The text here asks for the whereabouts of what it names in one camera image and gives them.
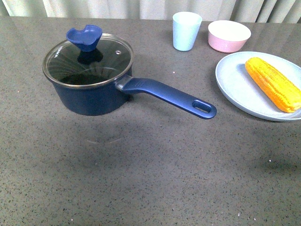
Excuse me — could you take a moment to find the light blue plate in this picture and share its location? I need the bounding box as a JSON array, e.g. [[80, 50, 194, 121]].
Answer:
[[215, 51, 301, 121]]

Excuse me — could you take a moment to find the glass lid with blue knob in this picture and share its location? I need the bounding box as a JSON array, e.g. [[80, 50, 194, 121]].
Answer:
[[42, 24, 134, 89]]

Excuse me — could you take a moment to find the pink bowl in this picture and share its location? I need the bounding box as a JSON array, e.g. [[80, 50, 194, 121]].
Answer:
[[208, 20, 251, 53]]

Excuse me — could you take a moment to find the light blue plastic cup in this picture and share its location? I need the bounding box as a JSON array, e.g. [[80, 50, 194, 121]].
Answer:
[[173, 12, 202, 51]]

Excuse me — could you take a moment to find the dark blue saucepan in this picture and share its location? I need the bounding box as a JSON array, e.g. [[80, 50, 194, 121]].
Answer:
[[46, 67, 217, 119]]

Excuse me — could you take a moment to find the white curtain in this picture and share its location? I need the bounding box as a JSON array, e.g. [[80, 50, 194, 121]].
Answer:
[[0, 0, 301, 24]]

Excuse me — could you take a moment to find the yellow corn cob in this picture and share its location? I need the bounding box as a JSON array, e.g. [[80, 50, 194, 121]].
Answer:
[[245, 57, 301, 113]]

